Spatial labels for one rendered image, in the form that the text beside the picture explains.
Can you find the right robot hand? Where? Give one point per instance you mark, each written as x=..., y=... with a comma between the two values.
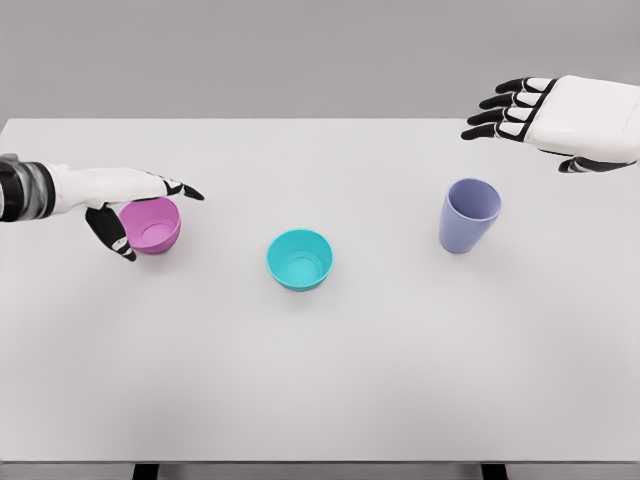
x=575, y=115

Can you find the lavender cup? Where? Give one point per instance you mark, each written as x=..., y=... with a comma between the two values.
x=467, y=220

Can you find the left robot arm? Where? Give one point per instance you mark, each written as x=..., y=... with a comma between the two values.
x=40, y=191

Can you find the teal bowl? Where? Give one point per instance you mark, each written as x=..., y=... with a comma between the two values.
x=299, y=260

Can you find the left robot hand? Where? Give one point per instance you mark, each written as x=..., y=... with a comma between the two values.
x=125, y=184

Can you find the pink bowl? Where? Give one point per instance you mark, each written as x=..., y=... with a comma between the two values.
x=155, y=227

